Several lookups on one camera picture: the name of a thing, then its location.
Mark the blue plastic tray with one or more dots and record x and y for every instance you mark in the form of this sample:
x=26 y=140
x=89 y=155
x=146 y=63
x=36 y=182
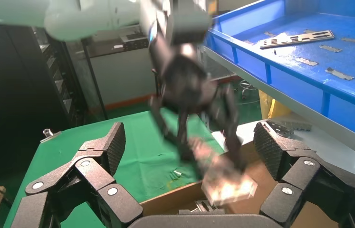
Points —
x=347 y=94

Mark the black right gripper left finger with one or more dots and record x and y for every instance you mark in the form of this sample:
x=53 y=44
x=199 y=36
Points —
x=95 y=176

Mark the green table cloth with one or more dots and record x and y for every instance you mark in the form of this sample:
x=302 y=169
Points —
x=133 y=141

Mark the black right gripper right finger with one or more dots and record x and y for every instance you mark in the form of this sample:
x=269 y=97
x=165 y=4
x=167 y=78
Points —
x=306 y=176

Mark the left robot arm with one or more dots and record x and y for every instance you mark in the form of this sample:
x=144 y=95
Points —
x=70 y=15

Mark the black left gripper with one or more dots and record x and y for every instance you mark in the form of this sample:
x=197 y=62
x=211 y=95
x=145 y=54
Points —
x=186 y=85

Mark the silver IO shield plate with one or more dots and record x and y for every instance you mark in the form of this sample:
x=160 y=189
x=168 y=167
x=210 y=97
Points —
x=205 y=206
x=227 y=185
x=297 y=39

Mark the grey cabinet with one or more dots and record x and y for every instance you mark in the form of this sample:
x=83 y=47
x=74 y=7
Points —
x=123 y=75

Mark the brown cardboard box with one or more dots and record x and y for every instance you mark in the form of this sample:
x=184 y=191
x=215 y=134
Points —
x=171 y=201

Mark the yellow plastic bag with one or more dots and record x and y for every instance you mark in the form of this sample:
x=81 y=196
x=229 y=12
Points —
x=275 y=108

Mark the chrome stool base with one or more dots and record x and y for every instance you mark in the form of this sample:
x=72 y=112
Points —
x=243 y=84

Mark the grey tape piece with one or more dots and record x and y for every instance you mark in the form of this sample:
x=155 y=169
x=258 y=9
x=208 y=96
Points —
x=270 y=34
x=353 y=40
x=309 y=31
x=339 y=74
x=306 y=61
x=330 y=48

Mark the notched metal strip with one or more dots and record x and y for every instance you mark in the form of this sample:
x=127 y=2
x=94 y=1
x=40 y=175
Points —
x=278 y=130

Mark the silver binder clip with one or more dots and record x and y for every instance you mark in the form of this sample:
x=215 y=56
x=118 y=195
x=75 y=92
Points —
x=48 y=133

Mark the white tape scrap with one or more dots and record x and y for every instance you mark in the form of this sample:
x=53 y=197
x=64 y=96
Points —
x=174 y=174

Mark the black equipment rack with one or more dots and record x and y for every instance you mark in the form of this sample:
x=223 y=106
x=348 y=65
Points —
x=23 y=94

